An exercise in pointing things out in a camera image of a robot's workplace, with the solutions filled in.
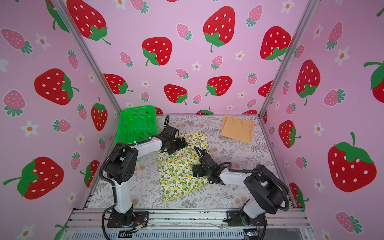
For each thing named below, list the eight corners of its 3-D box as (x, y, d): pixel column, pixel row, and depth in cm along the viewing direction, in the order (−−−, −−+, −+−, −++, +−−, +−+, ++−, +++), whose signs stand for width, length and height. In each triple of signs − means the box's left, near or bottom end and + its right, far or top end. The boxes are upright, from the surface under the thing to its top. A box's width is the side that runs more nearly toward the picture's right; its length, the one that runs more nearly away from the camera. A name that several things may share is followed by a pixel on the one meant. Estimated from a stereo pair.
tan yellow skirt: (217, 134, 111) (218, 132, 109) (224, 116, 124) (225, 114, 122) (250, 144, 106) (251, 142, 104) (254, 123, 118) (255, 121, 116)
